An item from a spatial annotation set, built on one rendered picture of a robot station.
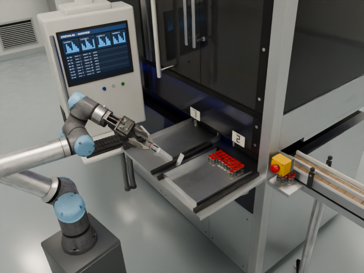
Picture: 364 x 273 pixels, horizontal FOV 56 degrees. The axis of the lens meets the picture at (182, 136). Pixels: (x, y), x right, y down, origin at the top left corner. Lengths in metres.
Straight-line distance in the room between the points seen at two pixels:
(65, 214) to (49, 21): 1.00
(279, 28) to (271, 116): 0.37
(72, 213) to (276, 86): 0.95
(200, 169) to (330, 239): 1.30
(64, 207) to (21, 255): 1.37
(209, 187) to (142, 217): 1.21
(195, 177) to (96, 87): 0.83
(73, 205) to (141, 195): 1.54
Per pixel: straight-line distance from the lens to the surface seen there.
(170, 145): 1.93
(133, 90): 2.21
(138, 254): 2.54
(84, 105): 1.38
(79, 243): 1.55
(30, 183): 1.50
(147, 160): 1.84
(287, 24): 1.38
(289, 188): 1.69
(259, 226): 1.93
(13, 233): 2.98
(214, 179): 1.69
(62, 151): 1.30
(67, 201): 1.48
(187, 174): 1.72
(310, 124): 1.80
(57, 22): 1.97
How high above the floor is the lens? 1.97
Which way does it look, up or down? 33 degrees down
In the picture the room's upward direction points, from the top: 3 degrees counter-clockwise
